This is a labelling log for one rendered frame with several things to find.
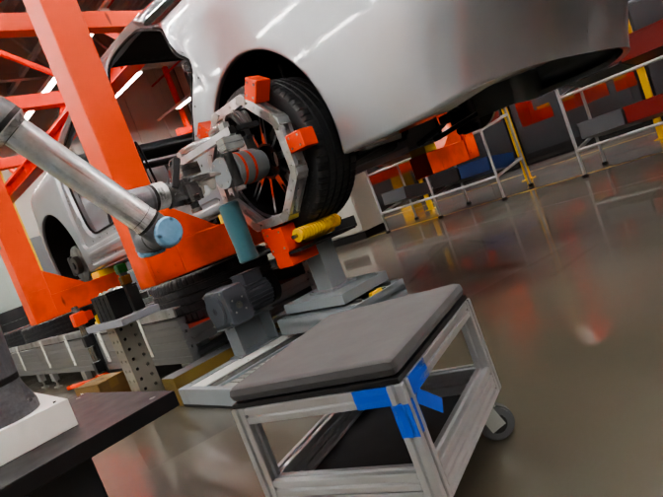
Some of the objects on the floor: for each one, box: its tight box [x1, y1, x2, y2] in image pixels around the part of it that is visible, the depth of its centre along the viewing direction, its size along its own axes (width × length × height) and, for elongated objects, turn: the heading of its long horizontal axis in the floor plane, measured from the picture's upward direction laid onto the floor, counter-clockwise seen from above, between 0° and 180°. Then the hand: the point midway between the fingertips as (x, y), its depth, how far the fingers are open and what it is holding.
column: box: [107, 320, 165, 391], centre depth 246 cm, size 10×10×42 cm
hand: (211, 175), depth 198 cm, fingers open, 6 cm apart
